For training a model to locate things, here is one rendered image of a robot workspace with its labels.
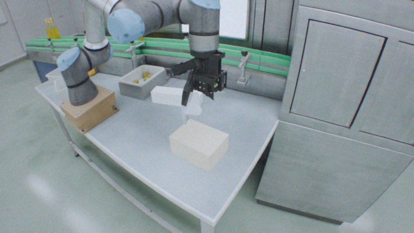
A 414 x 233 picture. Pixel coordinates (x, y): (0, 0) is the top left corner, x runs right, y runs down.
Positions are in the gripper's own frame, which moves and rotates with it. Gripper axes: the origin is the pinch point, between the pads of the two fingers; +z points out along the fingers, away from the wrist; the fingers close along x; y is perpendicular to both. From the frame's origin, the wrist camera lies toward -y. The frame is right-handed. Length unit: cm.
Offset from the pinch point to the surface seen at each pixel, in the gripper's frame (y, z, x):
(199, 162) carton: 4.5, 14.8, -6.1
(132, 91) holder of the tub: -50, 14, 12
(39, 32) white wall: -686, 41, 124
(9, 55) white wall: -668, 73, 16
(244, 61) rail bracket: -1.6, -4.1, 36.6
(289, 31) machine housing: 9, -14, 73
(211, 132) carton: 2.8, 9.8, 3.7
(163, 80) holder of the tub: -46, 15, 31
